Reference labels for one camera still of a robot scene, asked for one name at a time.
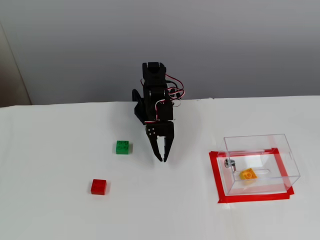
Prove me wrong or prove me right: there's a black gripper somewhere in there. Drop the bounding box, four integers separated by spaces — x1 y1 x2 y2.
144 120 176 163

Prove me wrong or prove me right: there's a yellow lego brick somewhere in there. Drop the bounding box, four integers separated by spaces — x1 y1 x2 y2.
238 167 259 182

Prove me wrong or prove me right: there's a green lego brick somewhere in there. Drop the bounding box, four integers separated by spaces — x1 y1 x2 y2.
115 139 134 156

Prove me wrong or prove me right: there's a silver box lock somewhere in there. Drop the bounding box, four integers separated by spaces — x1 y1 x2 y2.
223 157 239 174

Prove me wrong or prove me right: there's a red lego brick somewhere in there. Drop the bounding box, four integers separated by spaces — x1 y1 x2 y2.
89 178 111 196

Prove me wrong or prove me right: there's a transparent acrylic box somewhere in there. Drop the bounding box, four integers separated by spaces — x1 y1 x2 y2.
216 133 301 197

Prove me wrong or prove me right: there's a black table clamp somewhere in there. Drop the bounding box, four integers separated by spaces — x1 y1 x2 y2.
131 88 148 126

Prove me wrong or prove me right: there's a red tape frame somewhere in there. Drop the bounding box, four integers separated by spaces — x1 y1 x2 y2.
208 147 296 205

